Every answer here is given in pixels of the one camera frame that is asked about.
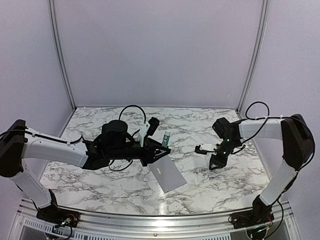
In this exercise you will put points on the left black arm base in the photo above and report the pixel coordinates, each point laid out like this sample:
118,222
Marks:
58,218

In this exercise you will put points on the left aluminium corner post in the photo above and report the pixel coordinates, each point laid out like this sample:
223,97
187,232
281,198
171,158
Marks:
59,53

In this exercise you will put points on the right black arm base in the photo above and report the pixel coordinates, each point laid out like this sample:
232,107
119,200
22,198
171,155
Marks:
244,219

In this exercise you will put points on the aluminium corner post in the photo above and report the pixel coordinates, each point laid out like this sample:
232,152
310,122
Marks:
59,53
262,23

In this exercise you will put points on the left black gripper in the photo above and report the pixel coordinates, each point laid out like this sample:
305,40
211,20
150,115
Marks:
150,146

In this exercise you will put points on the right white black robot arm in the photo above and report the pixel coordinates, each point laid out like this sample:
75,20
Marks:
292,138

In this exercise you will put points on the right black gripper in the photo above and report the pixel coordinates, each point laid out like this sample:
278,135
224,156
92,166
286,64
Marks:
220,162

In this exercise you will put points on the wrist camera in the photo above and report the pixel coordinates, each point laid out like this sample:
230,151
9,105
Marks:
148,129
204,148

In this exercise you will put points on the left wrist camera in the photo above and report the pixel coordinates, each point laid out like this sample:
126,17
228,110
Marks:
148,129

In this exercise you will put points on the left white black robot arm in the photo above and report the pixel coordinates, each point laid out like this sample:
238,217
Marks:
114,142

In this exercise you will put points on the right aluminium corner post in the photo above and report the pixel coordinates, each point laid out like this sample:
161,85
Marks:
262,23

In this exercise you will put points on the aluminium front table rail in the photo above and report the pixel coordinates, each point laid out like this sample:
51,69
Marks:
110,226

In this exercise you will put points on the grey paper envelope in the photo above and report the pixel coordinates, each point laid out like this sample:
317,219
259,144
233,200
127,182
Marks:
167,174

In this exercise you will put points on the green white glue stick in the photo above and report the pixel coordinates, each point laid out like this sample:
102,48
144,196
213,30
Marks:
166,138

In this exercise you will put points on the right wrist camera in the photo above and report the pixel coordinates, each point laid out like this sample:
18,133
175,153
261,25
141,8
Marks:
204,148

